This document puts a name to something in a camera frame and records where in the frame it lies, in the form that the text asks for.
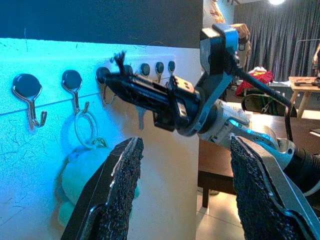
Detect dark grey curtain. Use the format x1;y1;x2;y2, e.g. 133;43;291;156
233;0;320;83

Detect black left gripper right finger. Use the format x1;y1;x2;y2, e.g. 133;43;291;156
229;133;320;240

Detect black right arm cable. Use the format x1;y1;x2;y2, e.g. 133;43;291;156
234;67;295;142

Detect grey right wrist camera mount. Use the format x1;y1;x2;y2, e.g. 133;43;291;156
199;23;241;137

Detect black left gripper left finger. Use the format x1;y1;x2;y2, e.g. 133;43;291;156
59;136;145;240

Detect dark brown wooden table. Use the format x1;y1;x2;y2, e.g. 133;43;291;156
197;113;320;208

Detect grey shoe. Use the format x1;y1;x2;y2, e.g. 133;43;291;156
198;187;221;196

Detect white hook backing strip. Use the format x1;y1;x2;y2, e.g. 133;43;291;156
0;53;177;116

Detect beige hanging garment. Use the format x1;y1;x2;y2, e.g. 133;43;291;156
203;0;226;25

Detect black chair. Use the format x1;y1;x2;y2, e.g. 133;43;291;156
241;93;298;118

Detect red cloth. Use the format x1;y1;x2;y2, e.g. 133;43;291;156
234;69;275;97

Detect gold keychain clasp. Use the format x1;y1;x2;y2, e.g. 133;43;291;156
91;136;109;149

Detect turquoise plush toy keychain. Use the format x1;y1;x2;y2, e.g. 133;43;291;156
56;146;141;226

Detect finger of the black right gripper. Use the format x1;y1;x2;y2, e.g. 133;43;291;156
107;74;174;98
109;83;176;114

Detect light wooden table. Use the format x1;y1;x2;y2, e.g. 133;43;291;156
288;76;320;120

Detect silver metal key ring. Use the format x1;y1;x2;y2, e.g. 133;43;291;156
74;109;99;148

